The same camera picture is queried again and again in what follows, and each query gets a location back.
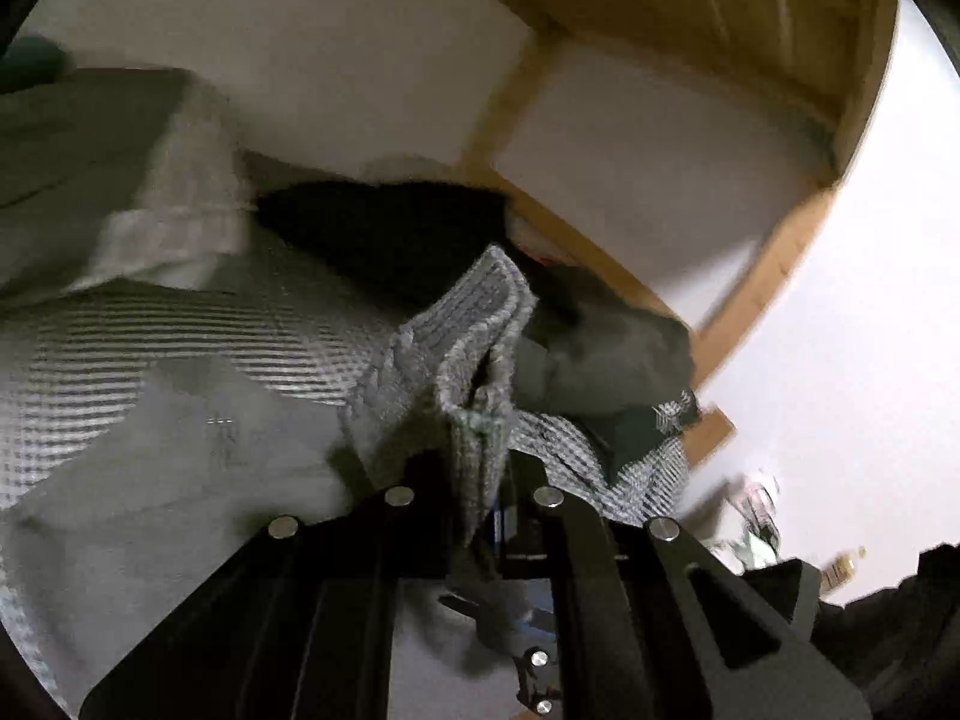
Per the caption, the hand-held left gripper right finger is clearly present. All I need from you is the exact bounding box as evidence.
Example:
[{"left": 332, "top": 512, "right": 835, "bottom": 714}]
[{"left": 501, "top": 453, "right": 872, "bottom": 720}]

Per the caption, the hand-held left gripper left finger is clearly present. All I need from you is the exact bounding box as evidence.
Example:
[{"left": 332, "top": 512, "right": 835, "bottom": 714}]
[{"left": 79, "top": 448, "right": 452, "bottom": 720}]

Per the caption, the grey waffle-weave towel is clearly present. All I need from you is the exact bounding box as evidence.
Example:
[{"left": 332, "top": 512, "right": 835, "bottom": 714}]
[{"left": 0, "top": 244, "right": 538, "bottom": 700}]

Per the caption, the dark grey garment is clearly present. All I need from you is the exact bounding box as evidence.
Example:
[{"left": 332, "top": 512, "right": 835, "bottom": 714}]
[{"left": 516, "top": 270, "right": 695, "bottom": 421}]

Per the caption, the small clutter pile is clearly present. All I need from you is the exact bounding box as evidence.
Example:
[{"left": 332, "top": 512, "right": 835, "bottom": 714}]
[{"left": 712, "top": 469, "right": 871, "bottom": 590}]

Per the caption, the black white checked bed sheet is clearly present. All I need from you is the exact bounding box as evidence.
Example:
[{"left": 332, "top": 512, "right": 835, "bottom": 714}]
[{"left": 0, "top": 289, "right": 689, "bottom": 616}]

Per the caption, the black cloth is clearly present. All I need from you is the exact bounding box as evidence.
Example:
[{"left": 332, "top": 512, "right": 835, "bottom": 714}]
[{"left": 255, "top": 178, "right": 578, "bottom": 323}]

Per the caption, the dark cloth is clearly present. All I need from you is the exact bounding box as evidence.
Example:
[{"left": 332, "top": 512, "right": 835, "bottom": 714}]
[{"left": 810, "top": 521, "right": 960, "bottom": 720}]

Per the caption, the white striped towel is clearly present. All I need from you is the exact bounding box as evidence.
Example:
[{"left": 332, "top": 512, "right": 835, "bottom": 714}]
[{"left": 79, "top": 81, "right": 257, "bottom": 293}]

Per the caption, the grey duvet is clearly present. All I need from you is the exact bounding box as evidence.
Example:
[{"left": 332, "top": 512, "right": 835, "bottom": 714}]
[{"left": 0, "top": 67, "right": 226, "bottom": 297}]

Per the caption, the teal pillow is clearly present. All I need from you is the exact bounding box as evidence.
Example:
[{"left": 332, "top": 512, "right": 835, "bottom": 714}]
[{"left": 0, "top": 31, "right": 74, "bottom": 95}]

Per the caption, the wooden bunk bed frame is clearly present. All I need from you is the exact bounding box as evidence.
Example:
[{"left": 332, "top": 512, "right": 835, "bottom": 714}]
[{"left": 416, "top": 0, "right": 901, "bottom": 470}]

